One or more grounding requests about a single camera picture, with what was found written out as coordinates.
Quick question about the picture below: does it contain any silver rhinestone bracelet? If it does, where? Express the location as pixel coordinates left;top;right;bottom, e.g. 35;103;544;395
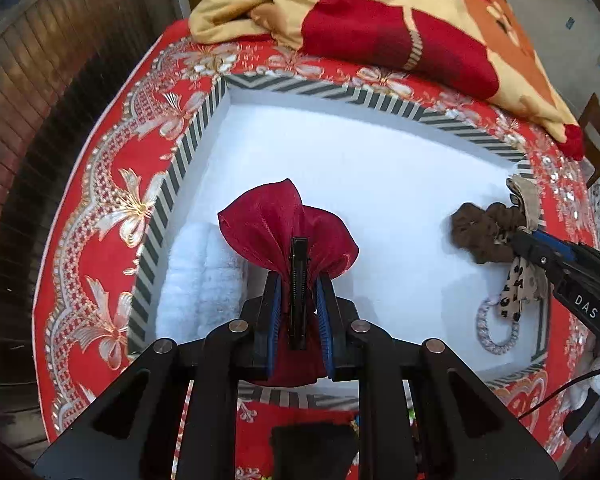
474;294;522;357

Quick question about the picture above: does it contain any red yellow love blanket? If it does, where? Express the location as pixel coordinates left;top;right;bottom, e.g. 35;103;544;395
188;0;584;160

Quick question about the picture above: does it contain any striped tray with white lining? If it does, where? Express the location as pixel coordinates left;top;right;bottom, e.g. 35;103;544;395
128;75;550;390

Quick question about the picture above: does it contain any red floral bed cover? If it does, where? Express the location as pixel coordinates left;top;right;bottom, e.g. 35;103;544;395
34;23;597;479

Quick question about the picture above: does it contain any wooden chair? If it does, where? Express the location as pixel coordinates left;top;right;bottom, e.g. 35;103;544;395
579;93;600;188

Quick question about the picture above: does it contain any white fluffy headband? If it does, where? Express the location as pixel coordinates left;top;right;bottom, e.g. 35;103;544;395
156;222;247;344

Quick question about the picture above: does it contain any red velvet bow hair clip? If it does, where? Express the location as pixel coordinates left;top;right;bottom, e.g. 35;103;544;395
218;179;358;387

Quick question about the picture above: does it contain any brown scrunchie with leopard ribbon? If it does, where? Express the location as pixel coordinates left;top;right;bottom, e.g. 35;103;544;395
451;174;548;322

